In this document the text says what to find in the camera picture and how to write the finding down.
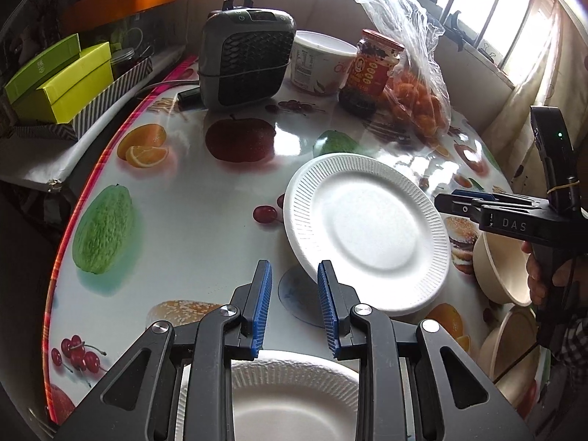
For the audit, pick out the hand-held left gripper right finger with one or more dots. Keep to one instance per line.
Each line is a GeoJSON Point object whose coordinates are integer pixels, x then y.
{"type": "Point", "coordinates": [327, 308]}

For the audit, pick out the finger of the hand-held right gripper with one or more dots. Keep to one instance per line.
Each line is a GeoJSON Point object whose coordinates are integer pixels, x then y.
{"type": "Point", "coordinates": [455, 204]}
{"type": "Point", "coordinates": [473, 194]}

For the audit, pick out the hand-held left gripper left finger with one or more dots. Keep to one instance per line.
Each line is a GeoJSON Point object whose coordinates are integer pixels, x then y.
{"type": "Point", "coordinates": [262, 308]}

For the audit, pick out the beige paper bowl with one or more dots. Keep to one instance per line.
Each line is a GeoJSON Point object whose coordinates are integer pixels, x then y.
{"type": "Point", "coordinates": [505, 349]}
{"type": "Point", "coordinates": [498, 271]}

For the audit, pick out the white foam plate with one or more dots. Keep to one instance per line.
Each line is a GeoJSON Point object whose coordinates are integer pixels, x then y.
{"type": "Point", "coordinates": [294, 399]}
{"type": "Point", "coordinates": [367, 234]}

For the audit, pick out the person's right forearm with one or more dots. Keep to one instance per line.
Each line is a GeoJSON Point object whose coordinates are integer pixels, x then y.
{"type": "Point", "coordinates": [574, 344]}

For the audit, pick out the person's right hand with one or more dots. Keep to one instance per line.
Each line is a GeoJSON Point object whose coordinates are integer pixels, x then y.
{"type": "Point", "coordinates": [537, 280]}

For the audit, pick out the cherry print curtain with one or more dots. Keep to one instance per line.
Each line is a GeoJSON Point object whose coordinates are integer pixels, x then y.
{"type": "Point", "coordinates": [519, 147]}

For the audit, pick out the clear bag of oranges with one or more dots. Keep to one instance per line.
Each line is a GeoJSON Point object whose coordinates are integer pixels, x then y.
{"type": "Point", "coordinates": [422, 101]}

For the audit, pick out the fruit print tablecloth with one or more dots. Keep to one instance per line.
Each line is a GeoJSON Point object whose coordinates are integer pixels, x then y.
{"type": "Point", "coordinates": [206, 202]}

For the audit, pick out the red label sauce jar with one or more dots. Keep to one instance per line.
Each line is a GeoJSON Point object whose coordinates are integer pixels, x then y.
{"type": "Point", "coordinates": [367, 73]}

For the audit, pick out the window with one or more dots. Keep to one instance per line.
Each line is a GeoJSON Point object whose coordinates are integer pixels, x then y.
{"type": "Point", "coordinates": [500, 4]}

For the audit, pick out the white plastic tub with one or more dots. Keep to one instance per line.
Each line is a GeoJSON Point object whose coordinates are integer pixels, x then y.
{"type": "Point", "coordinates": [317, 64]}

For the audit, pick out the small black device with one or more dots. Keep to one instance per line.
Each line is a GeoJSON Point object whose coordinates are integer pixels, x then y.
{"type": "Point", "coordinates": [188, 98]}

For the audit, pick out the white side shelf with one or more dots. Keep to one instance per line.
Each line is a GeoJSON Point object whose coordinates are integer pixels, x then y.
{"type": "Point", "coordinates": [69, 156]}

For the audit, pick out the grey portable heater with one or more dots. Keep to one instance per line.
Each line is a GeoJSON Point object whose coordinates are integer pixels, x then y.
{"type": "Point", "coordinates": [243, 55]}

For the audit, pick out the black white striped box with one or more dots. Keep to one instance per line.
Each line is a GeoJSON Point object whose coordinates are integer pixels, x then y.
{"type": "Point", "coordinates": [115, 92]}

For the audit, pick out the dark lid glass jar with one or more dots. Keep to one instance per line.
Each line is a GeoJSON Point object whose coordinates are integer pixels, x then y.
{"type": "Point", "coordinates": [123, 62]}

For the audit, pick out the yellow-green box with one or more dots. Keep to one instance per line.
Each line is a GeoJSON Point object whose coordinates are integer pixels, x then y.
{"type": "Point", "coordinates": [36, 69]}
{"type": "Point", "coordinates": [73, 87]}

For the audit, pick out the orange box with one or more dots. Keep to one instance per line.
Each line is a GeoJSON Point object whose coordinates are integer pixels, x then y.
{"type": "Point", "coordinates": [124, 2]}

